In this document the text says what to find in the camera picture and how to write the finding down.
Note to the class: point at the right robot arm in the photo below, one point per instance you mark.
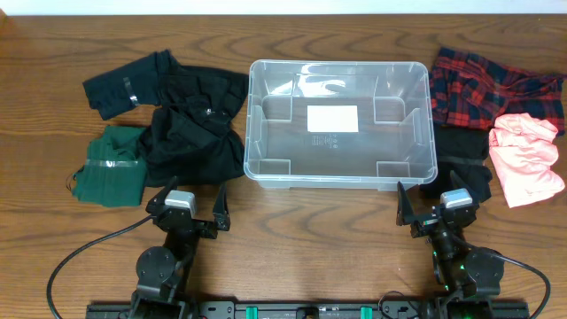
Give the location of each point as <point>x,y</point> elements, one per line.
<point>470,275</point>

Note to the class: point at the large black garment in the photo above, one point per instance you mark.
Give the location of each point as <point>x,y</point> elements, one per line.
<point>190,136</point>

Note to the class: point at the small black garment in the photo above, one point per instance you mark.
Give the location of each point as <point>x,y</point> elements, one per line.
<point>125,88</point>

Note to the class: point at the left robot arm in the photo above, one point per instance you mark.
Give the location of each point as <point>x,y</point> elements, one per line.
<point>163,271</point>

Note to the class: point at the pink folded garment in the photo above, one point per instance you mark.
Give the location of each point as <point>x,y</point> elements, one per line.
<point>522,151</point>

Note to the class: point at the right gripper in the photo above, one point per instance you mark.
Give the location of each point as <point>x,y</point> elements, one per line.
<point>406,213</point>

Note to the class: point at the white label in bin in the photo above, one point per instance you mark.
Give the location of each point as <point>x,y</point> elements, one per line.
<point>332,119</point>

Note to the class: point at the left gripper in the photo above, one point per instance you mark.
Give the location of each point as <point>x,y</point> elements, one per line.
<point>187,221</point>

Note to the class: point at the black garment right side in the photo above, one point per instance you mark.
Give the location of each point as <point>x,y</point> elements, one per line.
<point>462,151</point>

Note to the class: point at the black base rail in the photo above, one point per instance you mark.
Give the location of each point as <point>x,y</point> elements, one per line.
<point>384,309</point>

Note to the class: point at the clear plastic storage bin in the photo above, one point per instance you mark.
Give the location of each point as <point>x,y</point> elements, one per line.
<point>395,142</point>

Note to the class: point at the red plaid flannel shirt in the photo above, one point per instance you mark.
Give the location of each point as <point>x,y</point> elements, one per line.
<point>470,91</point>

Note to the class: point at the dark green garment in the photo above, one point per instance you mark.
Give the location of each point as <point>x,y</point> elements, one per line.
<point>113,174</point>

